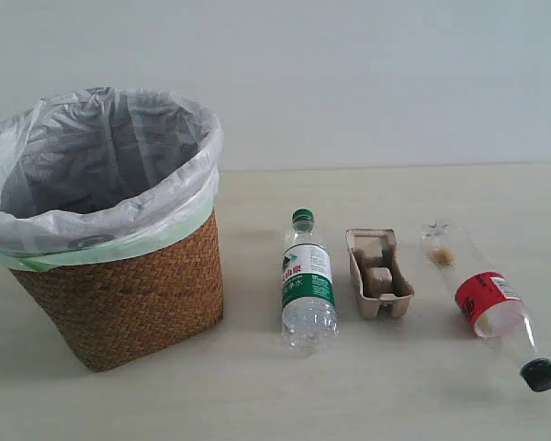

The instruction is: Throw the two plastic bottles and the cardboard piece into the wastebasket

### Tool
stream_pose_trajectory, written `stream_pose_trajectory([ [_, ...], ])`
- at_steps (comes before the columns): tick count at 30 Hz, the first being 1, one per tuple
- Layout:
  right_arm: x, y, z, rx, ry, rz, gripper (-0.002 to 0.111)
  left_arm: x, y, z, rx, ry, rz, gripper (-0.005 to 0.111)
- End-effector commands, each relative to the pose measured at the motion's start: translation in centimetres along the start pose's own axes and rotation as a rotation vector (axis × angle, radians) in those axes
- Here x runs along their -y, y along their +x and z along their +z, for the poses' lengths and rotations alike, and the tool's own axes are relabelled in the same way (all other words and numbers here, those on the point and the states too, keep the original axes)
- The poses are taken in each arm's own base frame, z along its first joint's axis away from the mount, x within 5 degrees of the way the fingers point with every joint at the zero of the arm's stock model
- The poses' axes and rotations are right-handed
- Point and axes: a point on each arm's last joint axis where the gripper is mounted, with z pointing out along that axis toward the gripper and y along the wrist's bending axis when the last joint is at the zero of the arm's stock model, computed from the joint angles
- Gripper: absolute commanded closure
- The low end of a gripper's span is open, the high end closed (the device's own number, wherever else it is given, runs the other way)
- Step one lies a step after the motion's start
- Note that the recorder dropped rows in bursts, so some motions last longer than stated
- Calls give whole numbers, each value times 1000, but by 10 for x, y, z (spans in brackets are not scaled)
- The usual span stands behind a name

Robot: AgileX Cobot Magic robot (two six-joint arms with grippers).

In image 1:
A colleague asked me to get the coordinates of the green label water bottle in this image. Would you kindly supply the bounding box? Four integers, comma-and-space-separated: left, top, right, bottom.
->
281, 209, 338, 354

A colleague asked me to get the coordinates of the brown cardboard pulp tray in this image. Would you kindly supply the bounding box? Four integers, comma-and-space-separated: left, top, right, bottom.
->
345, 229, 414, 320

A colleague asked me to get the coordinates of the red label black-cap bottle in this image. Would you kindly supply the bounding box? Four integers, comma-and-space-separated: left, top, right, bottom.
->
421, 220, 551, 392

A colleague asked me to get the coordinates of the woven wicker waste basket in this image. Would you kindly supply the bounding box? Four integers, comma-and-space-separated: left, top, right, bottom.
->
12, 215, 224, 372

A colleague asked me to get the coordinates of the white plastic bin liner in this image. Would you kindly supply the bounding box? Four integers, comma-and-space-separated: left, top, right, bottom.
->
0, 87, 223, 272

